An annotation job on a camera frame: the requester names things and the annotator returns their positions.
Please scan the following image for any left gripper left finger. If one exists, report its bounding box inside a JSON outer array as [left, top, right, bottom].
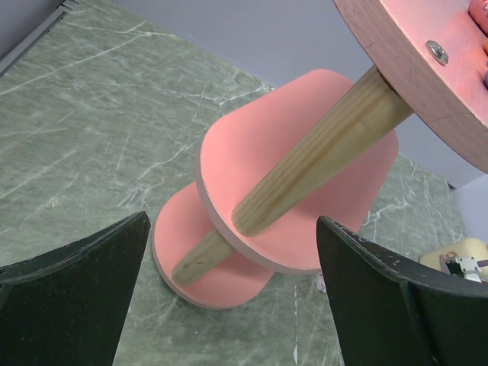
[[1, 211, 150, 365]]

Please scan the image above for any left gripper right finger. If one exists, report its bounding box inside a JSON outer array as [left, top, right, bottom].
[[316, 217, 487, 365]]

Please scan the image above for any small purple bunny toy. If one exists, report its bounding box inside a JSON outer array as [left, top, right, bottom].
[[483, 39, 488, 89]]

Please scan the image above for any pink three-tier shelf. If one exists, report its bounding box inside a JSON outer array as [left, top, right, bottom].
[[152, 1, 487, 310]]

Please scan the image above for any pink white egg toy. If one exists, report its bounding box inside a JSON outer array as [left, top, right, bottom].
[[315, 271, 326, 294]]

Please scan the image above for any cream pump lotion bottle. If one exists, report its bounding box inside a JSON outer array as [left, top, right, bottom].
[[419, 238, 487, 281]]

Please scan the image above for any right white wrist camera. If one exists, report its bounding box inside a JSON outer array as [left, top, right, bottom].
[[445, 256, 487, 284]]

